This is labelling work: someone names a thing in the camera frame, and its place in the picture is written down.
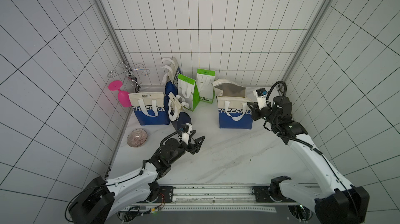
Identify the navy beige small bag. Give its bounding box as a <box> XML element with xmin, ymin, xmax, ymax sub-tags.
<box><xmin>168</xmin><ymin>92</ymin><xmax>192</xmax><ymax>130</ymax></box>

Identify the blue beige takeout bag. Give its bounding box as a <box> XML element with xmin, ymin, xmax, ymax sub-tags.
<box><xmin>212</xmin><ymin>79</ymin><xmax>253</xmax><ymax>130</ymax></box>

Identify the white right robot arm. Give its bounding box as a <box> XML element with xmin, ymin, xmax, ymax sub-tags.
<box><xmin>248</xmin><ymin>81</ymin><xmax>370</xmax><ymax>224</ymax></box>

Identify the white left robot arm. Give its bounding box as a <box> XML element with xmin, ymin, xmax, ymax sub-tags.
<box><xmin>64</xmin><ymin>129</ymin><xmax>206</xmax><ymax>224</ymax></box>

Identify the green white bag left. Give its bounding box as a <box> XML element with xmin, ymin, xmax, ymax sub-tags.
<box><xmin>178</xmin><ymin>74</ymin><xmax>200</xmax><ymax>111</ymax></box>

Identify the green white bag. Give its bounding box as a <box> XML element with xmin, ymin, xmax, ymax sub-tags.
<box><xmin>178</xmin><ymin>74</ymin><xmax>200</xmax><ymax>111</ymax></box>
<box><xmin>196</xmin><ymin>69</ymin><xmax>215</xmax><ymax>104</ymax></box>

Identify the large blue beige cheerful bag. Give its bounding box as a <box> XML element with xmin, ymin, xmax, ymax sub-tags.
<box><xmin>128</xmin><ymin>92</ymin><xmax>170</xmax><ymax>126</ymax></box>

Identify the green white bag right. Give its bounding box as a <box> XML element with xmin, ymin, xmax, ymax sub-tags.
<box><xmin>196</xmin><ymin>69</ymin><xmax>215</xmax><ymax>104</ymax></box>

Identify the blue beige bag at back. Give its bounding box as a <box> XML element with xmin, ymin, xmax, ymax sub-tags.
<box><xmin>161</xmin><ymin>57</ymin><xmax>182</xmax><ymax>96</ymax></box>

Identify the glass dish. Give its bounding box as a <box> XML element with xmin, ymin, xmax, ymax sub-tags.
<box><xmin>127</xmin><ymin>129</ymin><xmax>148</xmax><ymax>148</ymax></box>

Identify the pink plastic goblet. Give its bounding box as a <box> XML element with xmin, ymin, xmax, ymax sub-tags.
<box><xmin>108</xmin><ymin>80</ymin><xmax>132</xmax><ymax>108</ymax></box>

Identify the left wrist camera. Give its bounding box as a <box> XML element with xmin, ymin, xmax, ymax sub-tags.
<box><xmin>179</xmin><ymin>123</ymin><xmax>193</xmax><ymax>145</ymax></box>

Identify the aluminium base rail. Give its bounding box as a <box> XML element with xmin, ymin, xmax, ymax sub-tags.
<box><xmin>117</xmin><ymin>184</ymin><xmax>316</xmax><ymax>214</ymax></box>

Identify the metal wire rack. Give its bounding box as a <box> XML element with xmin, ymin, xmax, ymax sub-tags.
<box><xmin>107</xmin><ymin>61</ymin><xmax>151</xmax><ymax>90</ymax></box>

